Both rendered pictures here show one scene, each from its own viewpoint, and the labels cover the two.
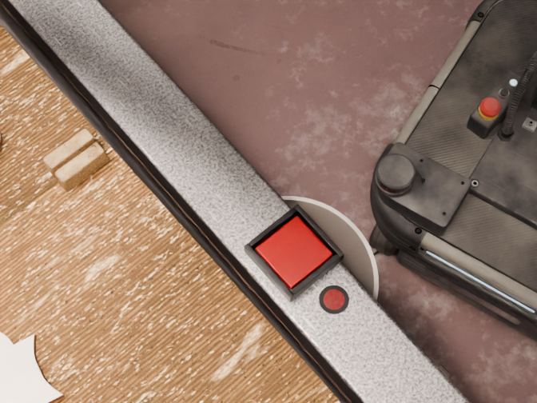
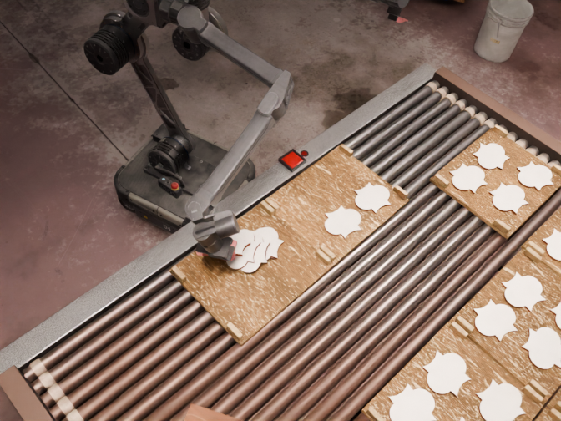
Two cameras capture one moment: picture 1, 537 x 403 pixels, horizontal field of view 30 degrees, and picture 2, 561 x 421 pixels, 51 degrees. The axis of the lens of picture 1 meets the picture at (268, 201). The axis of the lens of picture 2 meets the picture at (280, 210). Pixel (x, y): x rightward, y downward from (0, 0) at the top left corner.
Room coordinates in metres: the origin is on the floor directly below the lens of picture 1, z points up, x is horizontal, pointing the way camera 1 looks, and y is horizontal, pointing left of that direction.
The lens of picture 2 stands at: (0.63, 1.41, 2.59)
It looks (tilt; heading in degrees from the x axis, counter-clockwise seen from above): 54 degrees down; 261
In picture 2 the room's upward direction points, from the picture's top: 6 degrees clockwise
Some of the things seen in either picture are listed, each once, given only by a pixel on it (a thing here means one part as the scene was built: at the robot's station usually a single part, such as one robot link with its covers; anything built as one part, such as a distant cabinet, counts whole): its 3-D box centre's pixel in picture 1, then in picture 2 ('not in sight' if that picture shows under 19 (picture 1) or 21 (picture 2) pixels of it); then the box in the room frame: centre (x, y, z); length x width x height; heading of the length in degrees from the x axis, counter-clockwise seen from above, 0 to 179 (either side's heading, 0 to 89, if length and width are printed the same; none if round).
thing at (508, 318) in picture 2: not in sight; (533, 317); (-0.34, 0.67, 0.94); 0.41 x 0.35 x 0.04; 38
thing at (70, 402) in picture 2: not in sight; (300, 226); (0.36, 0.26, 0.90); 1.95 x 0.05 x 0.05; 39
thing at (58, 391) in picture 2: not in sight; (291, 218); (0.40, 0.22, 0.90); 1.95 x 0.05 x 0.05; 39
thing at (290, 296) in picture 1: (293, 252); (292, 160); (0.37, -0.03, 0.92); 0.08 x 0.08 x 0.02; 39
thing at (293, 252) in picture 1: (293, 253); (292, 160); (0.37, -0.03, 0.92); 0.06 x 0.06 x 0.01; 39
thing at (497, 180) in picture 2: not in sight; (500, 176); (-0.40, 0.09, 0.94); 0.41 x 0.35 x 0.04; 39
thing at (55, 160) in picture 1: (70, 153); (267, 208); (0.48, 0.21, 0.95); 0.06 x 0.02 x 0.03; 130
